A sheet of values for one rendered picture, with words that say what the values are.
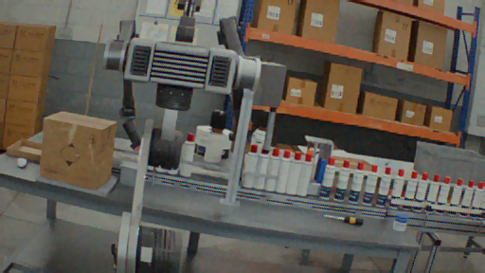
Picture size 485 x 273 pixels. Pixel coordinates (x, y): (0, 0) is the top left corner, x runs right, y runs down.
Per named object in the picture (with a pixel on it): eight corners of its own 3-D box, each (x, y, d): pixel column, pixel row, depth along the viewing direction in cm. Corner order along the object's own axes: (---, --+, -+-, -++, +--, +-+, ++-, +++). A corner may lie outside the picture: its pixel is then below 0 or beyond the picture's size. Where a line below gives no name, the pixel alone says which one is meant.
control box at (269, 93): (280, 106, 304) (287, 65, 300) (260, 106, 290) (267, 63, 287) (262, 101, 309) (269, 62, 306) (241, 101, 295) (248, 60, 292)
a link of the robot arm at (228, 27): (213, 12, 286) (236, 9, 286) (217, 35, 296) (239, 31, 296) (230, 76, 255) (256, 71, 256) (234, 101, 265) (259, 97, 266)
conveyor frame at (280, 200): (382, 213, 322) (384, 205, 321) (385, 219, 311) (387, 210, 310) (66, 159, 320) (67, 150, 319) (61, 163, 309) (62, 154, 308)
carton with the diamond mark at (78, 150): (111, 179, 293) (117, 121, 289) (96, 191, 270) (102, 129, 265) (56, 166, 295) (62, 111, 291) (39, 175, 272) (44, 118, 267)
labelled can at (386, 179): (383, 206, 318) (392, 167, 315) (385, 208, 313) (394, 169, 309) (374, 204, 318) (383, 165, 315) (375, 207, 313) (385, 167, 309)
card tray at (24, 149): (66, 155, 327) (67, 148, 326) (54, 166, 301) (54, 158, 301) (21, 146, 327) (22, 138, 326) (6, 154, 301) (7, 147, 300)
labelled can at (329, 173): (328, 198, 318) (336, 157, 314) (329, 200, 313) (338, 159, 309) (318, 196, 318) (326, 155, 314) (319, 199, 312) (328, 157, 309)
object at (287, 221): (373, 184, 401) (373, 181, 400) (419, 250, 271) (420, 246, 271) (51, 128, 398) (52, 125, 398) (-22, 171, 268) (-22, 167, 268)
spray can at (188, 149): (190, 175, 317) (197, 134, 314) (189, 177, 312) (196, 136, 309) (180, 173, 317) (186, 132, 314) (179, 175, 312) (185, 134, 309)
